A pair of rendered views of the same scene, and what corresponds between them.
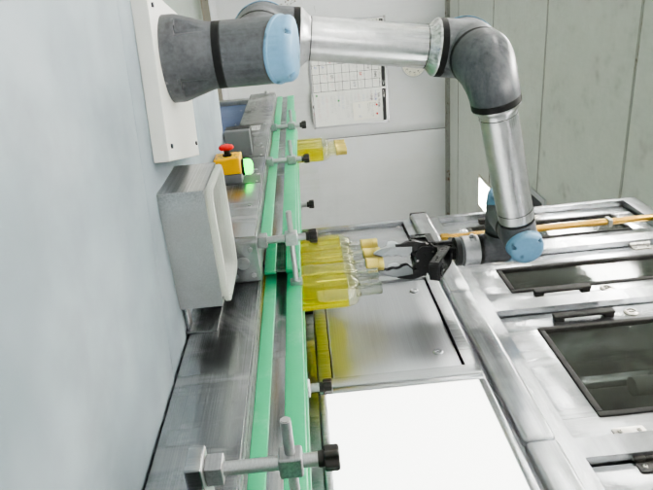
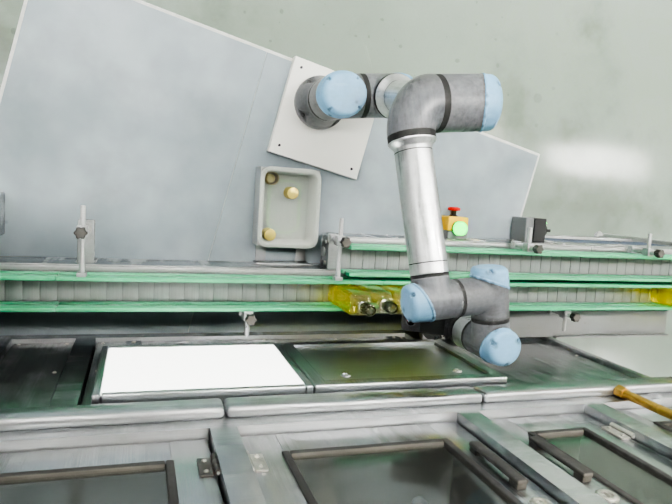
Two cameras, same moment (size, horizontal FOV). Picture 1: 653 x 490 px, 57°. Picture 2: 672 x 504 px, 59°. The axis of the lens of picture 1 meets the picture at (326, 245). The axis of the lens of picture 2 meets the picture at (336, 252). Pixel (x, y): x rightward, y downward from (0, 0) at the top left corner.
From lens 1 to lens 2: 1.63 m
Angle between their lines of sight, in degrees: 71
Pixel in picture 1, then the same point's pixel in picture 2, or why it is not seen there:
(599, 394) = (325, 459)
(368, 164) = not seen: outside the picture
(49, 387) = (68, 159)
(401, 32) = not seen: hidden behind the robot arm
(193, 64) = (302, 100)
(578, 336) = (445, 462)
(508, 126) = (398, 159)
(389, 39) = not seen: hidden behind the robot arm
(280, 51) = (320, 90)
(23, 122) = (112, 76)
